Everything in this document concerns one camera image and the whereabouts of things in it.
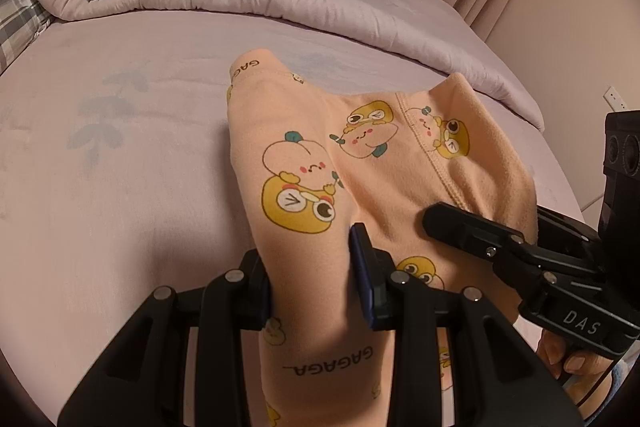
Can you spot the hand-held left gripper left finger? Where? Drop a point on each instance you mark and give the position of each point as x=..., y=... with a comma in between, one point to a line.
x=260, y=302

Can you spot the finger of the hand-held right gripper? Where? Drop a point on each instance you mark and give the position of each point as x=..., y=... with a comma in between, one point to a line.
x=565, y=232
x=460, y=224

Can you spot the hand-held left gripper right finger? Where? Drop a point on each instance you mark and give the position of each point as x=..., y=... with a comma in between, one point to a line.
x=361, y=267

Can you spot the peach cartoon print shirt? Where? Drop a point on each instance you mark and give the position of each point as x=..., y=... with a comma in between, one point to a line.
x=310, y=142

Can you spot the person's right forearm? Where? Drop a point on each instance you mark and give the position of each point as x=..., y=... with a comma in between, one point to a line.
x=600, y=397

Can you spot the person's right hand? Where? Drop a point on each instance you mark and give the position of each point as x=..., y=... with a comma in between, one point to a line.
x=555, y=352

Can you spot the grey plaid pillow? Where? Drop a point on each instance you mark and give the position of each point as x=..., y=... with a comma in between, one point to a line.
x=20, y=22

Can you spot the white wall outlet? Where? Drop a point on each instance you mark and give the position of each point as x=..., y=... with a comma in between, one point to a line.
x=614, y=98

